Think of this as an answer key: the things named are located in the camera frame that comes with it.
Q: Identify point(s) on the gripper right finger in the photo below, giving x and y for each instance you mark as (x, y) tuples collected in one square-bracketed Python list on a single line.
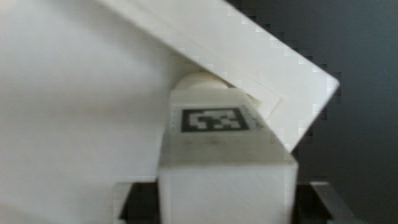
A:
[(319, 207)]

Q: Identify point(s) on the white table leg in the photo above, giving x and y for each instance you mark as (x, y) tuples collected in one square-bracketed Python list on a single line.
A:
[(225, 170)]

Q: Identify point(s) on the white square table top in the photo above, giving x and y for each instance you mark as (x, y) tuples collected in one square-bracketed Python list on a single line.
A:
[(94, 55)]

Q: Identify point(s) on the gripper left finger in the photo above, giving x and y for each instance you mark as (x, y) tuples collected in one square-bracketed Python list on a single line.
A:
[(135, 203)]

